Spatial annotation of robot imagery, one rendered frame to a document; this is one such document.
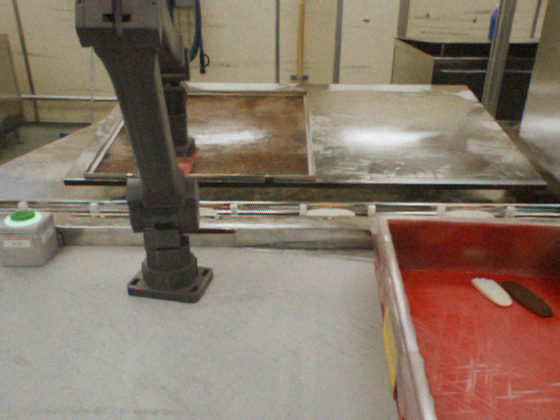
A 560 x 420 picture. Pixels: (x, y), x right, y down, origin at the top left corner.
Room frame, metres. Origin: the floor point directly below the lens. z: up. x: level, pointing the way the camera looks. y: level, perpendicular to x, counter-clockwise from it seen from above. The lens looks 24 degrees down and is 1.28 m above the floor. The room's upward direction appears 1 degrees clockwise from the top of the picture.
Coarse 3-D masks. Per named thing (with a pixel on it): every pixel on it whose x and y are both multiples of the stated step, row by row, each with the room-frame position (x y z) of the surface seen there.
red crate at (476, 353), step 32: (416, 288) 0.71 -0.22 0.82; (448, 288) 0.71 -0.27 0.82; (544, 288) 0.71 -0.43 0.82; (416, 320) 0.62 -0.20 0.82; (448, 320) 0.62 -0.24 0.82; (480, 320) 0.62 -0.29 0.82; (512, 320) 0.62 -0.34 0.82; (544, 320) 0.63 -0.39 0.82; (448, 352) 0.55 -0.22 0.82; (480, 352) 0.55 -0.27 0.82; (512, 352) 0.55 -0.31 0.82; (544, 352) 0.55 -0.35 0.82; (448, 384) 0.49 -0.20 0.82; (480, 384) 0.49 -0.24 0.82; (512, 384) 0.49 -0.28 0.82; (544, 384) 0.49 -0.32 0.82; (448, 416) 0.44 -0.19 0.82; (480, 416) 0.44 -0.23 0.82; (512, 416) 0.44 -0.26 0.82; (544, 416) 0.44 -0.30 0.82
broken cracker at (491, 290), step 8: (472, 280) 0.72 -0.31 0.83; (480, 280) 0.72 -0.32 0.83; (488, 280) 0.72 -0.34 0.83; (480, 288) 0.70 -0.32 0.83; (488, 288) 0.70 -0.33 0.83; (496, 288) 0.69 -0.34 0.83; (488, 296) 0.68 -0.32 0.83; (496, 296) 0.67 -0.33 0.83; (504, 296) 0.67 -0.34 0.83; (504, 304) 0.66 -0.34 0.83
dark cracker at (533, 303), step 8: (504, 288) 0.70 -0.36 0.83; (512, 288) 0.70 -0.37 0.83; (520, 288) 0.70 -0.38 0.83; (512, 296) 0.68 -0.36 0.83; (520, 296) 0.68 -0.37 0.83; (528, 296) 0.67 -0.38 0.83; (536, 296) 0.67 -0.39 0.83; (520, 304) 0.67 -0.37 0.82; (528, 304) 0.66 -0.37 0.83; (536, 304) 0.65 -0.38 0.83; (544, 304) 0.66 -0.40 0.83; (536, 312) 0.64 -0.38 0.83; (544, 312) 0.64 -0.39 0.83; (552, 312) 0.64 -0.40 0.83
